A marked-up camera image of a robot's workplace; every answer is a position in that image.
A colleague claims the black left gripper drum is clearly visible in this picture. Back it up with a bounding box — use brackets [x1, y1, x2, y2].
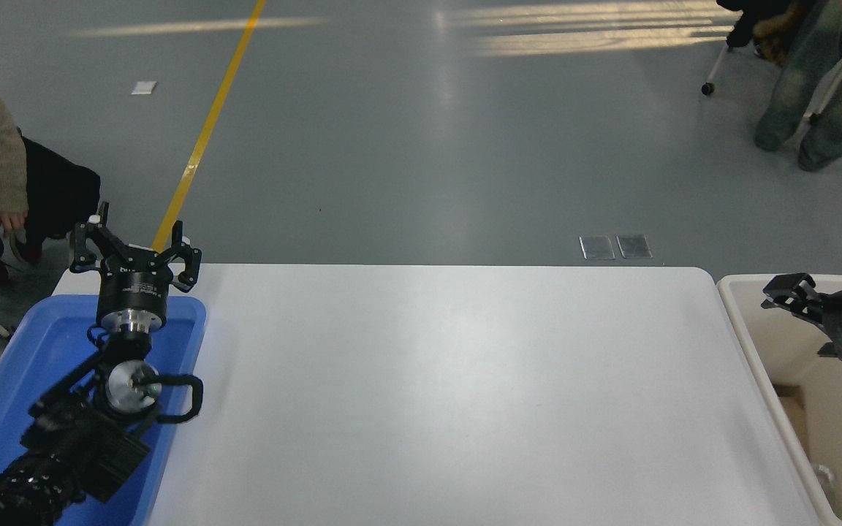
[96, 248, 173, 314]

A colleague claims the large pale bin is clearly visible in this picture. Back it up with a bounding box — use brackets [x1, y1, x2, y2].
[717, 274, 842, 526]

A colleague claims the brown cardboard piece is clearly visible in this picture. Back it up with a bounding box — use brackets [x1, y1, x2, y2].
[773, 383, 811, 455]

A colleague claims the blue plastic tray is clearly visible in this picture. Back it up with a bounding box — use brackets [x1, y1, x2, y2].
[0, 294, 208, 526]

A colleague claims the silver floor plate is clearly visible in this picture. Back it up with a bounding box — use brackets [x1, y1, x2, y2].
[580, 235, 616, 261]
[616, 234, 653, 260]

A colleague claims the clear plastic scrap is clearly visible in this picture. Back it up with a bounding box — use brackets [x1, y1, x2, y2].
[811, 464, 839, 514]

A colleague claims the standing person in jeans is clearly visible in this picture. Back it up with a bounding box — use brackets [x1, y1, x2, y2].
[716, 0, 842, 173]

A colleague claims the white stand leg with wheel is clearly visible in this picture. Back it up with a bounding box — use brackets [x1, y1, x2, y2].
[700, 41, 732, 97]

